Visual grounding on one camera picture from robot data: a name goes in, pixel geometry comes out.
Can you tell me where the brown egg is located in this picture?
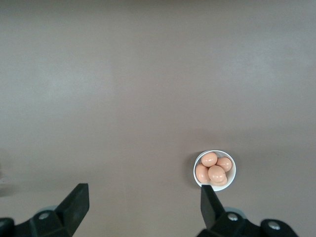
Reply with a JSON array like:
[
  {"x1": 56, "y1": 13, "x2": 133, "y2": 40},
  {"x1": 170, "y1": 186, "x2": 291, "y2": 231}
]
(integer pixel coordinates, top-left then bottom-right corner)
[
  {"x1": 201, "y1": 152, "x2": 218, "y2": 167},
  {"x1": 216, "y1": 157, "x2": 233, "y2": 172},
  {"x1": 212, "y1": 175, "x2": 228, "y2": 186},
  {"x1": 208, "y1": 165, "x2": 227, "y2": 182},
  {"x1": 195, "y1": 163, "x2": 210, "y2": 184}
]

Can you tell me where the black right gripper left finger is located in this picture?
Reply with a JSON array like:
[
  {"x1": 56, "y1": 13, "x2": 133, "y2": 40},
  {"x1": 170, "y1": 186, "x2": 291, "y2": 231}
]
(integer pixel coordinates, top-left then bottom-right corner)
[{"x1": 0, "y1": 183, "x2": 90, "y2": 237}]

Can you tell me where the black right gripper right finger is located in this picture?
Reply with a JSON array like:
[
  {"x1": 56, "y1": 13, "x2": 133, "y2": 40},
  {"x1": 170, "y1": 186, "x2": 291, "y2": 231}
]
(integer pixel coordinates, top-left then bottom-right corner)
[{"x1": 197, "y1": 184, "x2": 299, "y2": 237}]

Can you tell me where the white round bowl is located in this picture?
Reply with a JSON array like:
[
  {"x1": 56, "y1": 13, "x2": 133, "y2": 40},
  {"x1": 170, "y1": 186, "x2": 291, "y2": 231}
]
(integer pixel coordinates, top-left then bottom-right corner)
[{"x1": 193, "y1": 149, "x2": 237, "y2": 192}]

